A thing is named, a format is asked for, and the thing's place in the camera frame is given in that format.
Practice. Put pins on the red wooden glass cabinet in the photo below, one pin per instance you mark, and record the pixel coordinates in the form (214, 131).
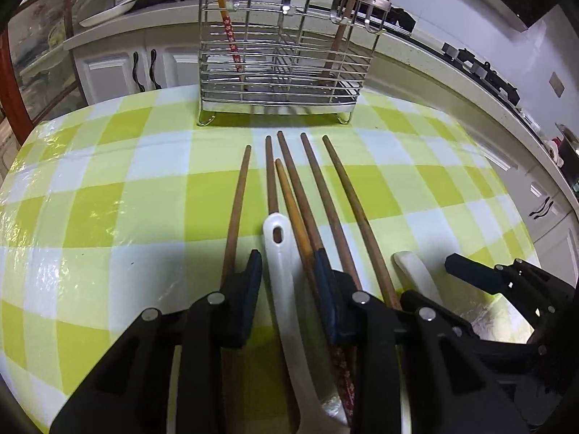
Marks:
(9, 81)

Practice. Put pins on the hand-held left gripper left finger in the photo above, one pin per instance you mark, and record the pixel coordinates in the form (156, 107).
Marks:
(249, 298)

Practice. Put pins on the wall outlet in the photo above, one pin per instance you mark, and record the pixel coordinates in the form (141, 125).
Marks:
(557, 85)

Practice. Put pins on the black gas stove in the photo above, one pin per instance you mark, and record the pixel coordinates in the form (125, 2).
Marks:
(493, 82)

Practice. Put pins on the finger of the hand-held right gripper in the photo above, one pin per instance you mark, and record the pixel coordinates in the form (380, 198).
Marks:
(470, 270)
(452, 323)

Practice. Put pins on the white plate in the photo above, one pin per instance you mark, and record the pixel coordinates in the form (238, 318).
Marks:
(108, 14)

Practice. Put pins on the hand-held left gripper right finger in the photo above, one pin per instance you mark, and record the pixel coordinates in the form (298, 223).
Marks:
(326, 298)

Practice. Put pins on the white cabinet door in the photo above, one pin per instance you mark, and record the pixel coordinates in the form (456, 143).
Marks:
(181, 65)
(106, 77)

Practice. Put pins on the dark red pot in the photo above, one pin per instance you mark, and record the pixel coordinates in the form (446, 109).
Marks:
(571, 153)

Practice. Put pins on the white kitchen countertop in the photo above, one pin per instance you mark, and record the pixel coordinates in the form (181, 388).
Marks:
(149, 18)

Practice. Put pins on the white plastic spoon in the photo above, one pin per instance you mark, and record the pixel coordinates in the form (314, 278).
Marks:
(414, 271)

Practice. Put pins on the light wooden floral-end chopstick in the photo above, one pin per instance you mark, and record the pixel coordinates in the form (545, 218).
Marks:
(230, 36)
(289, 203)

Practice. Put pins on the white cabinet drawer front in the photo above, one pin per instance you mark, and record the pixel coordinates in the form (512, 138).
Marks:
(561, 226)

